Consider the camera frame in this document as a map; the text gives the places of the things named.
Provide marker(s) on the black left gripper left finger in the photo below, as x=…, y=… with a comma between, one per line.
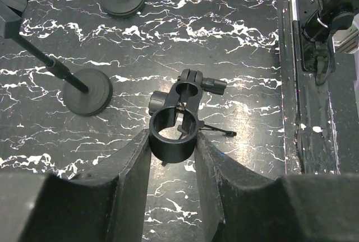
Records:
x=104, y=203

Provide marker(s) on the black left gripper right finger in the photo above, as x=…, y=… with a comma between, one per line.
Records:
x=238, y=204

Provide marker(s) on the black tripod stand with clip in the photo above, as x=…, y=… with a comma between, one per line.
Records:
x=174, y=124

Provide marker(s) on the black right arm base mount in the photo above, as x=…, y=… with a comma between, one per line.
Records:
x=318, y=21

